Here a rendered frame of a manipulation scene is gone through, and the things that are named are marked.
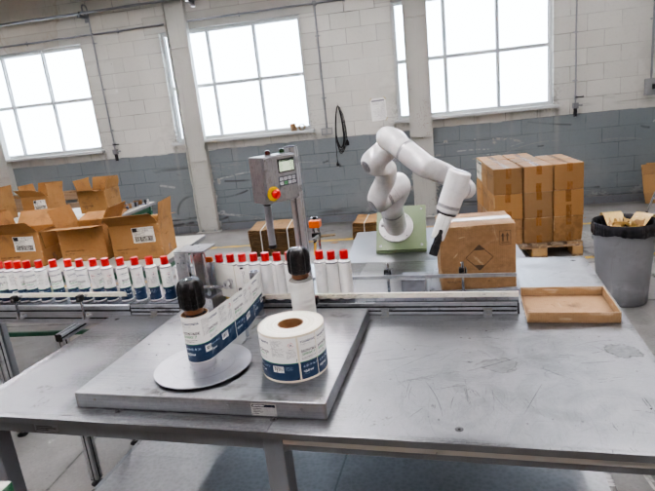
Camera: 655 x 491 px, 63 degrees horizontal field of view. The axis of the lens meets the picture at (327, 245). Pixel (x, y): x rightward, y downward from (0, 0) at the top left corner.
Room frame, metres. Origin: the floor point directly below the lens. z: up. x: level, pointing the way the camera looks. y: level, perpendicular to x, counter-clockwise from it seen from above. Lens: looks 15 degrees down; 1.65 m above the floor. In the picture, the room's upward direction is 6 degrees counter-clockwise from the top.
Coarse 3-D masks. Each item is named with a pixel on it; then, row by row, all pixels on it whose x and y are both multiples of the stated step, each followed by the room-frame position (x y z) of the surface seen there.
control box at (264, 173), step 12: (276, 156) 2.17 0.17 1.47; (288, 156) 2.20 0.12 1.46; (252, 168) 2.18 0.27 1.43; (264, 168) 2.13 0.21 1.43; (276, 168) 2.16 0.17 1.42; (252, 180) 2.19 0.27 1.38; (264, 180) 2.13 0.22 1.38; (276, 180) 2.16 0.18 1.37; (264, 192) 2.13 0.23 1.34; (288, 192) 2.19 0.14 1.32; (264, 204) 2.14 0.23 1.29
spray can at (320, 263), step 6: (318, 252) 2.07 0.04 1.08; (318, 258) 2.07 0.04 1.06; (318, 264) 2.06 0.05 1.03; (324, 264) 2.07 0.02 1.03; (318, 270) 2.06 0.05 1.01; (324, 270) 2.07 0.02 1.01; (318, 276) 2.07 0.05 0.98; (324, 276) 2.06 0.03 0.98; (318, 282) 2.07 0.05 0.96; (324, 282) 2.06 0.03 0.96; (318, 288) 2.07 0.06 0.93; (324, 288) 2.06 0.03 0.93
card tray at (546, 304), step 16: (528, 288) 1.98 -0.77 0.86; (544, 288) 1.97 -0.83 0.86; (560, 288) 1.95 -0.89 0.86; (576, 288) 1.94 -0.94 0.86; (592, 288) 1.92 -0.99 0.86; (528, 304) 1.90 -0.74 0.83; (544, 304) 1.88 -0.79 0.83; (560, 304) 1.87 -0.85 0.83; (576, 304) 1.85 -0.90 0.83; (592, 304) 1.84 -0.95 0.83; (608, 304) 1.82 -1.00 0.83; (528, 320) 1.75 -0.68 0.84; (544, 320) 1.73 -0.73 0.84; (560, 320) 1.72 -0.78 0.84; (576, 320) 1.70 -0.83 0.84; (592, 320) 1.69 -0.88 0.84; (608, 320) 1.68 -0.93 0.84
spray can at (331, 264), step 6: (330, 252) 2.05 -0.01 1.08; (330, 258) 2.05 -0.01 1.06; (330, 264) 2.04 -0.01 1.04; (336, 264) 2.05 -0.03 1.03; (330, 270) 2.04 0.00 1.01; (336, 270) 2.05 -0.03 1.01; (330, 276) 2.04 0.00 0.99; (336, 276) 2.04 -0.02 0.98; (330, 282) 2.04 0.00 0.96; (336, 282) 2.04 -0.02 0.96; (330, 288) 2.04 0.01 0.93; (336, 288) 2.04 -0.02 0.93; (336, 300) 2.04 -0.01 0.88
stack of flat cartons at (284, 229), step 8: (256, 224) 6.52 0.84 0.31; (264, 224) 6.47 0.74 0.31; (280, 224) 6.37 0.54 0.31; (288, 224) 6.32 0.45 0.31; (248, 232) 6.14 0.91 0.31; (256, 232) 6.13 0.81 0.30; (264, 232) 6.14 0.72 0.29; (280, 232) 6.12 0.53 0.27; (288, 232) 6.10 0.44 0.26; (256, 240) 6.13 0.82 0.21; (264, 240) 6.13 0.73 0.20; (280, 240) 6.10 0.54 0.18; (288, 240) 6.08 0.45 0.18; (256, 248) 6.13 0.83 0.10; (264, 248) 6.13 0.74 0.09; (280, 248) 6.11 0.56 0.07; (288, 248) 6.10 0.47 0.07
